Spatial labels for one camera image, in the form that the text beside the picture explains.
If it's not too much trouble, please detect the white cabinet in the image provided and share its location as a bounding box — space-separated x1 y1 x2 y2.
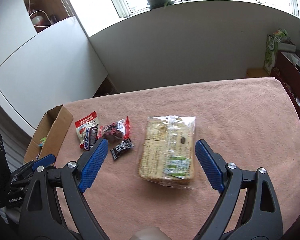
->
0 0 109 138

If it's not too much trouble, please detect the yellow wooden stool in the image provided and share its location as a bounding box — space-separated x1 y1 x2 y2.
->
246 68 272 78

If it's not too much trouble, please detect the dark cake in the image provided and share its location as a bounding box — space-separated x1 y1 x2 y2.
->
99 116 132 144

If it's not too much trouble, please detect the red white snack pouch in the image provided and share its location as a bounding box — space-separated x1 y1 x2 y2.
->
75 111 100 140

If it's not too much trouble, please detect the brown chocolate bar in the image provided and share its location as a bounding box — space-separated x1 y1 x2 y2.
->
80 125 100 152

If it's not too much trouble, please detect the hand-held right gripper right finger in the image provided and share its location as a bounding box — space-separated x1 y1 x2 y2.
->
192 139 283 240

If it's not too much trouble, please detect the white cable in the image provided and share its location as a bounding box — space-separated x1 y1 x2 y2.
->
27 9 53 27

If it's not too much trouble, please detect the brown cardboard box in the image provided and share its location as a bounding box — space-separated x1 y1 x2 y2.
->
23 105 74 165

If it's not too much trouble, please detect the small dark candy packet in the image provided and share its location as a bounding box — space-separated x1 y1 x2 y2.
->
110 138 135 160

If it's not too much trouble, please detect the red white appliance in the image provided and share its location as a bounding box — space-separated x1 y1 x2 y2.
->
30 15 52 27

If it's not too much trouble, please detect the small grey box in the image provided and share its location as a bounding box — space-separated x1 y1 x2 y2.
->
277 41 297 53

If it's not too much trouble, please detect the sliced bread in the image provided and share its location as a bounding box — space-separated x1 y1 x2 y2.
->
136 115 197 189

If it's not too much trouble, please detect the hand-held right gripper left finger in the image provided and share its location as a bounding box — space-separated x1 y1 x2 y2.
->
18 138 109 240

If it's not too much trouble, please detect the brown wooden furniture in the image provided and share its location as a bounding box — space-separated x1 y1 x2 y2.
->
92 76 118 98

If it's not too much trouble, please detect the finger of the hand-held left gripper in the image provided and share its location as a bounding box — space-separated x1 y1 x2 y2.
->
32 154 57 170

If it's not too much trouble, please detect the wooden shelf niche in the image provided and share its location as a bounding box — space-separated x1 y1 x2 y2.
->
20 0 70 34

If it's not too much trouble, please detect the dark red cabinet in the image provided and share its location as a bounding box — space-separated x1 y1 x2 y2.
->
270 51 300 117

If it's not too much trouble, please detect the green carton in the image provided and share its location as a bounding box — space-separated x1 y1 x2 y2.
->
262 29 290 75

